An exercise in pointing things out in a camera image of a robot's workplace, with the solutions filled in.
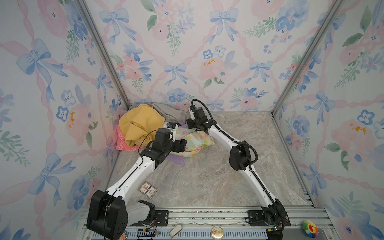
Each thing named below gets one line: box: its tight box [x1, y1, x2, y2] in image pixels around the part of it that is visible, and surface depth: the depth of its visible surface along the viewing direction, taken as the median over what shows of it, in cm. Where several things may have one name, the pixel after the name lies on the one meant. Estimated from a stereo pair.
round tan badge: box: [211, 225, 224, 239], surface depth 72 cm
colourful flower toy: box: [302, 219, 319, 238], surface depth 72 cm
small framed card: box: [138, 181, 158, 199], surface depth 83 cm
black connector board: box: [136, 227, 156, 237], surface depth 74 cm
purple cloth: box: [166, 154, 185, 167], surface depth 96 cm
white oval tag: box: [169, 224, 183, 239], surface depth 70 cm
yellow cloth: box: [118, 104, 165, 147], surface depth 97 cm
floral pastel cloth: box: [170, 127, 216, 158], surface depth 95 cm
